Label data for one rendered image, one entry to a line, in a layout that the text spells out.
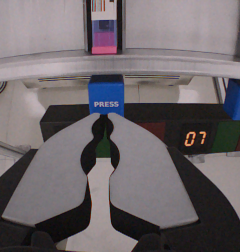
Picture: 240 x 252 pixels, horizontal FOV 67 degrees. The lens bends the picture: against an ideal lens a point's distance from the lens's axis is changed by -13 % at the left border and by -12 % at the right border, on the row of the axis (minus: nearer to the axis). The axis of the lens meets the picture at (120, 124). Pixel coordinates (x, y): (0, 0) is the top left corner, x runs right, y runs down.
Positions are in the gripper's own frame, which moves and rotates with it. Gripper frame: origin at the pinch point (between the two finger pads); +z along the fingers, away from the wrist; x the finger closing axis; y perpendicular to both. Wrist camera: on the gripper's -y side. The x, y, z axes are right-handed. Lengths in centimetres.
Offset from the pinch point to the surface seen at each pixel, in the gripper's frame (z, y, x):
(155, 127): 3.9, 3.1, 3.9
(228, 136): 3.9, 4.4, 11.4
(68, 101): 72, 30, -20
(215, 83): 47, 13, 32
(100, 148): 3.9, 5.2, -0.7
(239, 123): 3.9, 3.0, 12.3
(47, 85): 69, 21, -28
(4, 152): 40, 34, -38
